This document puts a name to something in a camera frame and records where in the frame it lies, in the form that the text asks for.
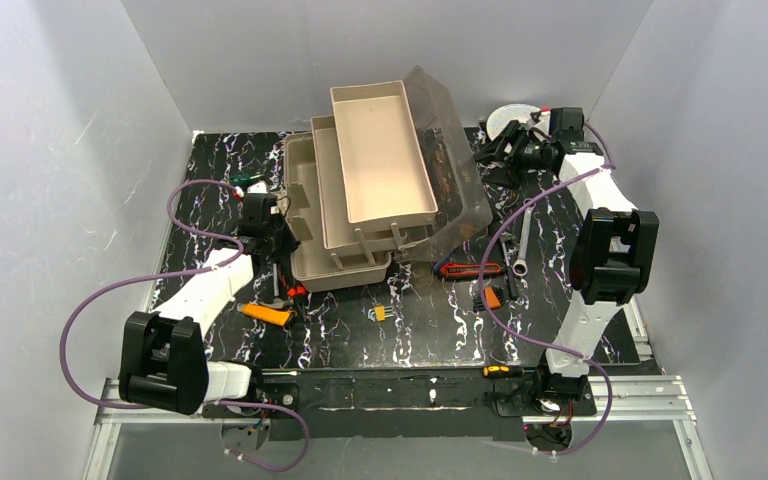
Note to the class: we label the translucent brown tool box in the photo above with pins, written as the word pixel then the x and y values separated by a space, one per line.
pixel 387 176

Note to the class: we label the black marbled mat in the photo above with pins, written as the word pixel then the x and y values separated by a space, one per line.
pixel 412 318

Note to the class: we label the blue red screwdriver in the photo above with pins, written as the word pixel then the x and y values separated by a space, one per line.
pixel 439 265

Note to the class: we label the aluminium frame rail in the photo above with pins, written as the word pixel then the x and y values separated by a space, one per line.
pixel 645 429

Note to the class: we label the black handled silver tool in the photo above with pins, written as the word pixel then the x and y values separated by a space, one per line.
pixel 276 280

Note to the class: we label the yellow small hex key set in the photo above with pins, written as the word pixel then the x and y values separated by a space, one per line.
pixel 381 313

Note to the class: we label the black orange hex key set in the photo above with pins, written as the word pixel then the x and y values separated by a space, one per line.
pixel 490 297

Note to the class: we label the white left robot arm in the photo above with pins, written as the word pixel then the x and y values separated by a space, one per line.
pixel 163 362

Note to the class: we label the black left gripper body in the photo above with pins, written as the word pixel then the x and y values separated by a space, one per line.
pixel 278 244

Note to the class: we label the grey filament spool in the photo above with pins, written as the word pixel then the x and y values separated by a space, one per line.
pixel 502 116

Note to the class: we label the orange handled hammer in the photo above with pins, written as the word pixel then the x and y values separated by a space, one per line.
pixel 266 314

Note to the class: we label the red handled pliers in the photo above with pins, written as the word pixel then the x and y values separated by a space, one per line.
pixel 297 297

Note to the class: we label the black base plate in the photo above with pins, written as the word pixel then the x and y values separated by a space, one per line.
pixel 409 403

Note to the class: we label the red black utility knife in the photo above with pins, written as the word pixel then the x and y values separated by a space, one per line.
pixel 469 271

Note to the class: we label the orange black screwdriver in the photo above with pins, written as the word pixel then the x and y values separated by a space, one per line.
pixel 503 371

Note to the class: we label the green handled screwdriver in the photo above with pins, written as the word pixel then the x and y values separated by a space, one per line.
pixel 244 181

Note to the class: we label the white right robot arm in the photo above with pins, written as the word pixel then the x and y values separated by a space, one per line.
pixel 612 258

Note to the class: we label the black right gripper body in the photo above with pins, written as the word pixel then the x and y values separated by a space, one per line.
pixel 506 149

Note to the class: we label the silver combination wrench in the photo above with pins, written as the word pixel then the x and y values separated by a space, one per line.
pixel 519 266

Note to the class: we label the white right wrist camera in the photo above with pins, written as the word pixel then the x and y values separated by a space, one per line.
pixel 540 120

